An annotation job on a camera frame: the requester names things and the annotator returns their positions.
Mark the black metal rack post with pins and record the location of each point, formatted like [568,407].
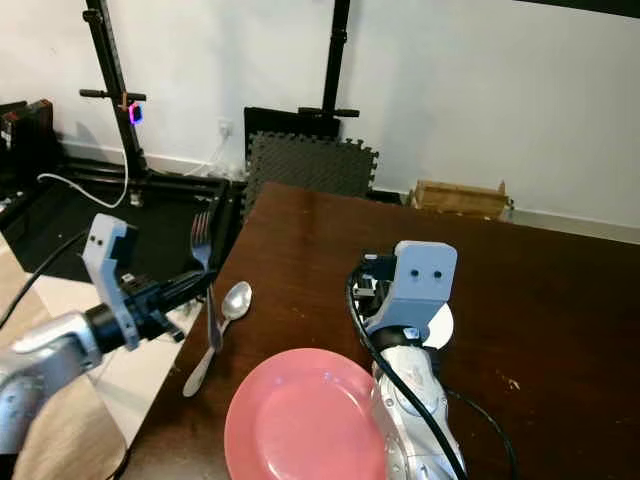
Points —
[335,60]
[110,70]

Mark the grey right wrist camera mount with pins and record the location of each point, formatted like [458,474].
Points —
[425,275]

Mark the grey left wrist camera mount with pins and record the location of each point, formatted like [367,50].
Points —
[108,255]

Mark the silver metal fork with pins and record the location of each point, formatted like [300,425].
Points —
[202,234]

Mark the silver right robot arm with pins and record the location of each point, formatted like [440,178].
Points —
[410,410]

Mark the pink round plate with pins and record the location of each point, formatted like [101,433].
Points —
[305,420]

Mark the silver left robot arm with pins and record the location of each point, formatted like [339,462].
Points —
[40,365]

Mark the black flat panel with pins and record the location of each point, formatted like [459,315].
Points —
[285,120]

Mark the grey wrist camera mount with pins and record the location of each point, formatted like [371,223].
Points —
[108,255]
[425,275]

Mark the small white bowl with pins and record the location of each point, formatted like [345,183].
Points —
[440,325]

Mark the brown cardboard box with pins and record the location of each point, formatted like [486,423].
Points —
[458,198]

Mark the small glowing blue device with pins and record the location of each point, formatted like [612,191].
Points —
[135,114]

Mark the silver metal spoon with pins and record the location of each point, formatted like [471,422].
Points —
[237,298]

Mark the grey foam puzzle mat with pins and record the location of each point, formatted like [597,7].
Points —
[310,162]

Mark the white wall outlet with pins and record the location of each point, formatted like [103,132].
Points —
[225,128]

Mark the black equipment case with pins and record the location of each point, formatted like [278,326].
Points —
[25,135]

